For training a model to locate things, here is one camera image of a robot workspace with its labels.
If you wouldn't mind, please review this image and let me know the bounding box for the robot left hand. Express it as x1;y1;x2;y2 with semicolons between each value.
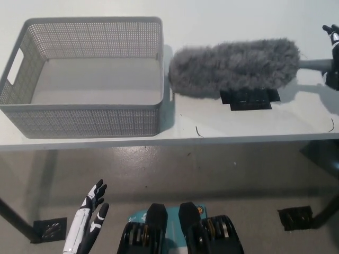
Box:
61;179;110;254

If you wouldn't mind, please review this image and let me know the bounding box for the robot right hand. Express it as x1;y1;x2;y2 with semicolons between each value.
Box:
322;24;339;92

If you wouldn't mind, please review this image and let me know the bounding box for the grey fluffy duster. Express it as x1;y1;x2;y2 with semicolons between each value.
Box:
167;38;333;99

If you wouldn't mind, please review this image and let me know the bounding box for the black tape patch on desk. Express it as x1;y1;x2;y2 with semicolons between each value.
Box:
219;88;281;112

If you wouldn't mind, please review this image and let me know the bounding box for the black metal table leg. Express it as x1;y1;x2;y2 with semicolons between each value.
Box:
0;197;41;244
311;194;339;230

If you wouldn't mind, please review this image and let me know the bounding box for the grey perforated plastic basket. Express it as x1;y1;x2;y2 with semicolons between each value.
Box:
0;16;166;139

